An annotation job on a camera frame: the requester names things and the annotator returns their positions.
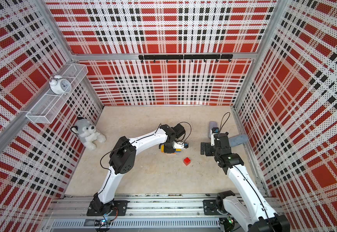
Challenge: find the red square lego brick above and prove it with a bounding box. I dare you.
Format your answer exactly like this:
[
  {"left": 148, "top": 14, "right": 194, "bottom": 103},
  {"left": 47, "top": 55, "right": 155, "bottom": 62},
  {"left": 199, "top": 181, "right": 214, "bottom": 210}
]
[{"left": 183, "top": 157, "right": 191, "bottom": 166}]

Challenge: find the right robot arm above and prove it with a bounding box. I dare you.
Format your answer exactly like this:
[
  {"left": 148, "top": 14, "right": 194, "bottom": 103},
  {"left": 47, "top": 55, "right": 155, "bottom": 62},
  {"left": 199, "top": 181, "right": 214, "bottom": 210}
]
[{"left": 201, "top": 132, "right": 290, "bottom": 232}]

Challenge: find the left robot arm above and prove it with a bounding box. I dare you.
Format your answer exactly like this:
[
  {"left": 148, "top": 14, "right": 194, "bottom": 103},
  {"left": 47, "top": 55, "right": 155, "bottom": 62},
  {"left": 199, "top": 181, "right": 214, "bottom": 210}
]
[{"left": 87, "top": 123, "right": 188, "bottom": 216}]

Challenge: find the blue grey oval case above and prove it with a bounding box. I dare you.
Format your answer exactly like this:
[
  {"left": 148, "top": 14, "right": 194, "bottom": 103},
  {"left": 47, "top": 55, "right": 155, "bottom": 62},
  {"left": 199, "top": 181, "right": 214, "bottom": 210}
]
[{"left": 228, "top": 134, "right": 249, "bottom": 147}]

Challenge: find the purple grey oval case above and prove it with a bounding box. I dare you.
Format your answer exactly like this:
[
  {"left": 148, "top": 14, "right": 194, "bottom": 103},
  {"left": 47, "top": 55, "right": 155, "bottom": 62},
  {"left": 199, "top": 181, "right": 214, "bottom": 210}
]
[{"left": 208, "top": 121, "right": 218, "bottom": 138}]

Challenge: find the grey husky plush toy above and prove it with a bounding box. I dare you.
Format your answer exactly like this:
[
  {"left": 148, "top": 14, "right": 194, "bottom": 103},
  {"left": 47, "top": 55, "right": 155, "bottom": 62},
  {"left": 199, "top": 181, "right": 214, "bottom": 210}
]
[{"left": 71, "top": 117, "right": 106, "bottom": 150}]

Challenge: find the white alarm clock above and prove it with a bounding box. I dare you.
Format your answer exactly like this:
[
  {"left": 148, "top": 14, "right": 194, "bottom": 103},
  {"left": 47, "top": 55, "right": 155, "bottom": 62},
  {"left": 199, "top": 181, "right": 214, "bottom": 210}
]
[{"left": 49, "top": 75, "right": 72, "bottom": 95}]

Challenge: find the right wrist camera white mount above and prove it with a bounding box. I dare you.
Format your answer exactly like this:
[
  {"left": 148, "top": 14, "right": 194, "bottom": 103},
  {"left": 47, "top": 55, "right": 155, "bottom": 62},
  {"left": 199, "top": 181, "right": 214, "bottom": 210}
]
[{"left": 210, "top": 127, "right": 219, "bottom": 147}]

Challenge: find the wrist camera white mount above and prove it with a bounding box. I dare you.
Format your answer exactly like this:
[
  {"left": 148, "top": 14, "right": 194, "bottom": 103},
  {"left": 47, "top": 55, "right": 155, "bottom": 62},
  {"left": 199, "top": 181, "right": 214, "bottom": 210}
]
[
  {"left": 210, "top": 127, "right": 219, "bottom": 147},
  {"left": 173, "top": 142, "right": 189, "bottom": 150}
]

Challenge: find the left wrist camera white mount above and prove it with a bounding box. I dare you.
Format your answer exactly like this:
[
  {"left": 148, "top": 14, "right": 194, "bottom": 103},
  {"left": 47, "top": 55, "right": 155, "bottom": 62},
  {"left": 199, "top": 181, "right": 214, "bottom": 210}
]
[{"left": 173, "top": 142, "right": 189, "bottom": 150}]

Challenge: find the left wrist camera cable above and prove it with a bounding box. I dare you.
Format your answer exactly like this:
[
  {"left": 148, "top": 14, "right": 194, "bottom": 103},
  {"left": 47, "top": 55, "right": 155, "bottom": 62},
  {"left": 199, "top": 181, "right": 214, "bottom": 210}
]
[{"left": 177, "top": 121, "right": 192, "bottom": 143}]

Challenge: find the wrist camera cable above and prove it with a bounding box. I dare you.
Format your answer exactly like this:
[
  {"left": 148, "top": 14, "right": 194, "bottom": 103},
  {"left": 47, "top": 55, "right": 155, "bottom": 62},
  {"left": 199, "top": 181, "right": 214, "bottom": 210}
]
[
  {"left": 218, "top": 112, "right": 231, "bottom": 135},
  {"left": 177, "top": 121, "right": 192, "bottom": 143}
]

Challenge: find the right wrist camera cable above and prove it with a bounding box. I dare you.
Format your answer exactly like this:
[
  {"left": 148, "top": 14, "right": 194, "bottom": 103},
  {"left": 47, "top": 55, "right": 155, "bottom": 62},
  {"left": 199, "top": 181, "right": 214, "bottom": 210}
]
[{"left": 218, "top": 112, "right": 231, "bottom": 135}]

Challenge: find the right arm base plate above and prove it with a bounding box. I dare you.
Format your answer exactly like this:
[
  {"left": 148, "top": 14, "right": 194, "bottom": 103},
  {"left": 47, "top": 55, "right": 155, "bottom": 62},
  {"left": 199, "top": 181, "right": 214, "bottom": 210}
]
[{"left": 202, "top": 199, "right": 244, "bottom": 216}]

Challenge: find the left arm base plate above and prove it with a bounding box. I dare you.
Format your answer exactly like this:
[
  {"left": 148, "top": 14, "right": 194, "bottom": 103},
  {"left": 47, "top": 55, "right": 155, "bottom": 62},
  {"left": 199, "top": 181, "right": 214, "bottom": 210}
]
[{"left": 86, "top": 199, "right": 128, "bottom": 217}]

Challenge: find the black hook rail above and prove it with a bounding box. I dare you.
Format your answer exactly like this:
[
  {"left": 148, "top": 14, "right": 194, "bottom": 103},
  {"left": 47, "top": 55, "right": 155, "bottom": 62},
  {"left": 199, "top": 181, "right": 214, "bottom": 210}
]
[{"left": 138, "top": 54, "right": 234, "bottom": 61}]

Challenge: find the aluminium front rail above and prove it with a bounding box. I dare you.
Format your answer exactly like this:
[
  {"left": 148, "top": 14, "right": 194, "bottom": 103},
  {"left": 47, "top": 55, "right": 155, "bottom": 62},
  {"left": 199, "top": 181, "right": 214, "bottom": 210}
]
[{"left": 45, "top": 193, "right": 285, "bottom": 218}]

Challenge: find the white wire mesh shelf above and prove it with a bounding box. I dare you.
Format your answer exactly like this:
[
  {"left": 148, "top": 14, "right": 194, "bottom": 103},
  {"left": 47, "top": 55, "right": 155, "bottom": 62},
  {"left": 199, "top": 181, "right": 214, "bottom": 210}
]
[{"left": 26, "top": 63, "right": 88, "bottom": 124}]

